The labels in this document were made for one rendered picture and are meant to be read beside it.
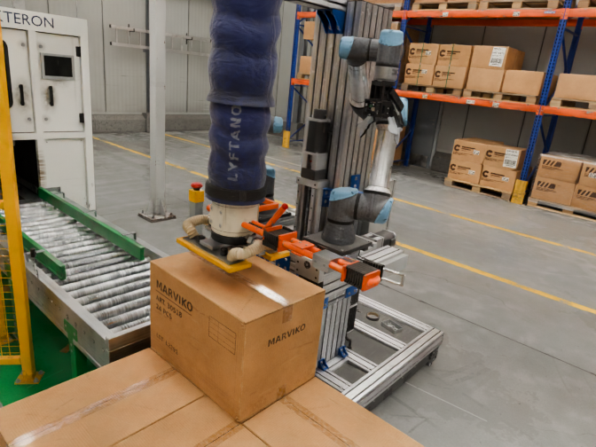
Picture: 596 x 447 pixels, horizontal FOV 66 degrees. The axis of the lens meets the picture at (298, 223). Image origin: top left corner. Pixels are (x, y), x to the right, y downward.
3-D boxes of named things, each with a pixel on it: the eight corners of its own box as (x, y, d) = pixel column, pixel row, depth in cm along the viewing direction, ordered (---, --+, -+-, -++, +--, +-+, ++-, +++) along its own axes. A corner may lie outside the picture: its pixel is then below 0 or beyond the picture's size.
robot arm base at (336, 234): (334, 231, 212) (337, 210, 209) (361, 240, 203) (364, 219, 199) (314, 237, 201) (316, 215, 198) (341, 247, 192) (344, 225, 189)
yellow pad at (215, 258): (176, 242, 176) (176, 230, 175) (198, 238, 183) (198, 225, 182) (229, 274, 154) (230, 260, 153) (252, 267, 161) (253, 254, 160)
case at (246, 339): (150, 345, 196) (149, 260, 184) (224, 317, 225) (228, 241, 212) (239, 423, 158) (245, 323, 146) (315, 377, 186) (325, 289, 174)
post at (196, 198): (185, 334, 303) (188, 189, 272) (193, 331, 308) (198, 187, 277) (192, 339, 299) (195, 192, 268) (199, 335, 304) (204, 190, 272)
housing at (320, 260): (309, 266, 142) (311, 253, 141) (325, 261, 147) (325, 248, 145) (326, 274, 138) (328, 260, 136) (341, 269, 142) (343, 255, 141)
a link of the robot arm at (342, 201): (330, 212, 206) (333, 183, 201) (359, 216, 202) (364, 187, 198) (324, 219, 195) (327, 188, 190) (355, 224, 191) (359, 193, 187)
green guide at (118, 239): (38, 197, 373) (37, 186, 370) (51, 195, 381) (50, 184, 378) (140, 261, 275) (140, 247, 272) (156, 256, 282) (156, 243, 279)
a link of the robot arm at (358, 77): (352, 100, 204) (342, 26, 158) (376, 103, 201) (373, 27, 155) (347, 123, 201) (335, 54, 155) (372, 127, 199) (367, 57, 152)
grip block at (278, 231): (260, 245, 155) (261, 228, 154) (280, 239, 162) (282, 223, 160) (277, 253, 150) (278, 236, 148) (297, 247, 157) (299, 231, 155)
